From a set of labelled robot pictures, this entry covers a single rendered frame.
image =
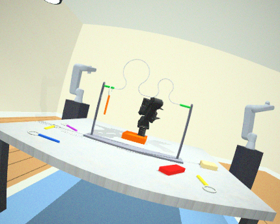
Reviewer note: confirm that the pale yellow flat square block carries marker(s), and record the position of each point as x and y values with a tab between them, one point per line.
208	165

